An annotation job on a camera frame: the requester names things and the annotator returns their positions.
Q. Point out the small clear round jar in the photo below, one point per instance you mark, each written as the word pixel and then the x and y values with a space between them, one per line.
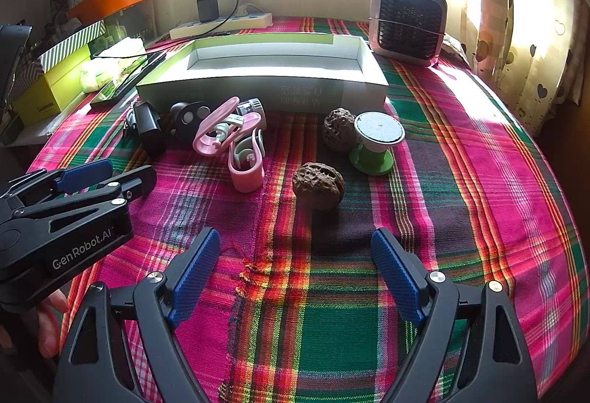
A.
pixel 253 106

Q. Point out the black charger adapter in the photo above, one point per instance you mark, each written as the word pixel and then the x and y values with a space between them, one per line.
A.
pixel 208 10

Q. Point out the small desktop fan heater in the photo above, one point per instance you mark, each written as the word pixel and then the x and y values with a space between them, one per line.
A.
pixel 409 30

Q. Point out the white green round stand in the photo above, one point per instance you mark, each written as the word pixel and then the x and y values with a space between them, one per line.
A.
pixel 378 133

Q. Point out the black rectangular power bank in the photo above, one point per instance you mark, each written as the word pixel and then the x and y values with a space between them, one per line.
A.
pixel 147 124

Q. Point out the heart pattern curtain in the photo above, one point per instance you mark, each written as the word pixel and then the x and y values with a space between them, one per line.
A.
pixel 530 52

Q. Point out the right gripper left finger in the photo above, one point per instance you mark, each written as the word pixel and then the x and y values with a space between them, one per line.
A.
pixel 96 363

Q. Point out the striped gift box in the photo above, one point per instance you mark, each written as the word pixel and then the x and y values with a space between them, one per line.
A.
pixel 58 60

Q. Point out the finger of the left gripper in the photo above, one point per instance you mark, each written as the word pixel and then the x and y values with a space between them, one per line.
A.
pixel 46 184
pixel 116 191

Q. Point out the white green open box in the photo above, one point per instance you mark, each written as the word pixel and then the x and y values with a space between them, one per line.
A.
pixel 286 71

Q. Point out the black round two-button device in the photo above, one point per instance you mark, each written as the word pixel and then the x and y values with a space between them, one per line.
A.
pixel 187 118

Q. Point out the pink cable clip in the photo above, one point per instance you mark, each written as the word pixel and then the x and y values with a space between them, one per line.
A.
pixel 245 161
pixel 222 127

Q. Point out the pink cable clip back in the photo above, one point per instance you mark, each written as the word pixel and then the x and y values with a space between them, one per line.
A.
pixel 222 127

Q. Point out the person's left hand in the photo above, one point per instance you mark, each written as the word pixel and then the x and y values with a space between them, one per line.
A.
pixel 48 327

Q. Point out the yellow green box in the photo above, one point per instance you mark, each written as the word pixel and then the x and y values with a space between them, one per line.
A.
pixel 53 91

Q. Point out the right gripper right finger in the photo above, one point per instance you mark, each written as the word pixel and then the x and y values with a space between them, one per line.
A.
pixel 494 364

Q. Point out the pink cable clip front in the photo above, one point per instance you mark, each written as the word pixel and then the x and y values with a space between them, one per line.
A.
pixel 245 161

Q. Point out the brown walnut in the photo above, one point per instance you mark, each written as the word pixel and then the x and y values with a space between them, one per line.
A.
pixel 318 186
pixel 338 130

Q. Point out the white power strip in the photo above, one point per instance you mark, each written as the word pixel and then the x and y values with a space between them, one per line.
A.
pixel 249 21

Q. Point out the green tissue pack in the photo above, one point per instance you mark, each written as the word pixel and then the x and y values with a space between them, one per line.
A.
pixel 112 64

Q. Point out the black smartphone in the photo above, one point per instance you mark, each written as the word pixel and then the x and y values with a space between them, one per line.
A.
pixel 133 74

